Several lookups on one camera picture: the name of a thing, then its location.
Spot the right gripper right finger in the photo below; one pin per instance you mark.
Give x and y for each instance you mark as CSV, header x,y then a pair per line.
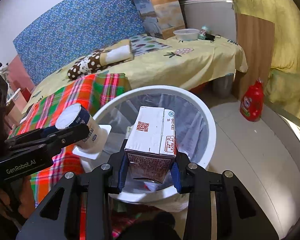
x,y
238,214

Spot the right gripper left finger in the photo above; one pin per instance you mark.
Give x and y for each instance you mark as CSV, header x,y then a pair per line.
x,y
58,216

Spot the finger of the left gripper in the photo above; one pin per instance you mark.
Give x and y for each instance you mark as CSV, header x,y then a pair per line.
x,y
52,144
33,135

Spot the white yogurt cup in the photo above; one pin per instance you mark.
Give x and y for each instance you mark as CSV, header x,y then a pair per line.
x,y
91,137

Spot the red white milk carton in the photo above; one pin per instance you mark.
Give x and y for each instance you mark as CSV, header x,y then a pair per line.
x,y
151,145

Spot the white round trash bin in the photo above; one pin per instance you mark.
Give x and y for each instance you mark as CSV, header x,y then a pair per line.
x,y
195,135

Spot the person's left hand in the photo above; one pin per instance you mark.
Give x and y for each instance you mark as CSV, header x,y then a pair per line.
x,y
25,197

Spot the pink bedside box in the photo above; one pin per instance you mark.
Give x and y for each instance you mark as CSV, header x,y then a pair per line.
x,y
14,109

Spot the red green plaid cloth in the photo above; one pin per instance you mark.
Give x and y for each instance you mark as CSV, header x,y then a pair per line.
x,y
65,104

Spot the brown polka dot pillow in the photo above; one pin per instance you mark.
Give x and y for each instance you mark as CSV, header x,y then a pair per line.
x,y
101,59

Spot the red detergent bottle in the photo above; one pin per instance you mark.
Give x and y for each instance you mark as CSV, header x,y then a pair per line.
x,y
252,101

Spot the blue patterned headboard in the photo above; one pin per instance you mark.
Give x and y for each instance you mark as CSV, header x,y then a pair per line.
x,y
71,29

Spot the yellow pineapple bed sheet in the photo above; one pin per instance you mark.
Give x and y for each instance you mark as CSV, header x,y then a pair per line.
x,y
186,64

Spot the yellow green curtain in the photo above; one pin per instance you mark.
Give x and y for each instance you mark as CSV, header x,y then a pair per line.
x,y
283,87

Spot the brown cardboard package box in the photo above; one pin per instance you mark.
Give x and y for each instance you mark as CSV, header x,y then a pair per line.
x,y
160,18

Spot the white plastic bowl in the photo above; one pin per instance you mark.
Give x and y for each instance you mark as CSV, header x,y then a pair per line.
x,y
187,34

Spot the small green bottle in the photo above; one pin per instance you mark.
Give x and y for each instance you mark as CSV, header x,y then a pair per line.
x,y
204,33

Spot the wooden board panel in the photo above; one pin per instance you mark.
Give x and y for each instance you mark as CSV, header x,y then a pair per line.
x,y
256,37

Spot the white side cabinet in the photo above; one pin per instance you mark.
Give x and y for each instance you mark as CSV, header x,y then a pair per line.
x,y
217,15

